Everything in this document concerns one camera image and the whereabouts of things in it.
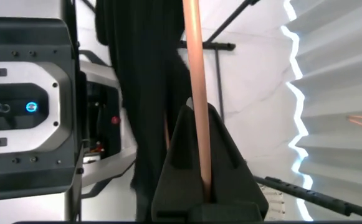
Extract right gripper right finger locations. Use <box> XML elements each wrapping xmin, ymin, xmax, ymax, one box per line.
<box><xmin>207</xmin><ymin>103</ymin><xmax>269</xmax><ymax>218</ymax></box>

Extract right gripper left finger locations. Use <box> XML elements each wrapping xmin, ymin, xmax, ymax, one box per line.
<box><xmin>151</xmin><ymin>105</ymin><xmax>205</xmax><ymax>218</ymax></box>

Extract black garment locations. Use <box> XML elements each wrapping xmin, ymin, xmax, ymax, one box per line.
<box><xmin>94</xmin><ymin>0</ymin><xmax>194</xmax><ymax>222</ymax></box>

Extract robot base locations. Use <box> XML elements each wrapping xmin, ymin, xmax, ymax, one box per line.
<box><xmin>0</xmin><ymin>0</ymin><xmax>138</xmax><ymax>224</ymax></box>

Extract black clothes rack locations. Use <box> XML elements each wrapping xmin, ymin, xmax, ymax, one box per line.
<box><xmin>177</xmin><ymin>0</ymin><xmax>362</xmax><ymax>222</ymax></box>

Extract white curtain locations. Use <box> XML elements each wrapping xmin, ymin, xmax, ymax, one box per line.
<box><xmin>280</xmin><ymin>0</ymin><xmax>362</xmax><ymax>222</ymax></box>

